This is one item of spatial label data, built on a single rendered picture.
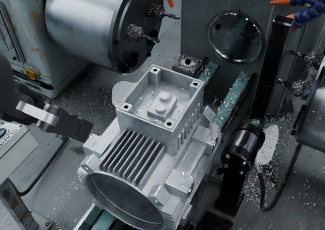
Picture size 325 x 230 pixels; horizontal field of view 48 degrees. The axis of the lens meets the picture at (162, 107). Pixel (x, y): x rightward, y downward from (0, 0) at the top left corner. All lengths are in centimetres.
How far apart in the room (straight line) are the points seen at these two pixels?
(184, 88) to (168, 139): 12
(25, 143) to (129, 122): 20
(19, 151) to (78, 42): 31
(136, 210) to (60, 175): 30
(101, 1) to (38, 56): 27
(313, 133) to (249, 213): 25
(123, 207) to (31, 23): 50
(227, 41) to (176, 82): 32
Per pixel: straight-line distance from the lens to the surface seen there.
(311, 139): 75
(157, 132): 56
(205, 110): 65
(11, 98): 35
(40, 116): 36
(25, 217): 83
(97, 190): 69
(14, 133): 68
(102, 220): 73
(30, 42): 101
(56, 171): 96
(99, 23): 83
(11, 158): 68
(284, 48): 61
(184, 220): 65
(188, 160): 61
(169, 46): 124
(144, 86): 64
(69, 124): 41
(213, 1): 91
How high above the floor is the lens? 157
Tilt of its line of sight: 48 degrees down
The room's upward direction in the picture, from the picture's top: 1 degrees counter-clockwise
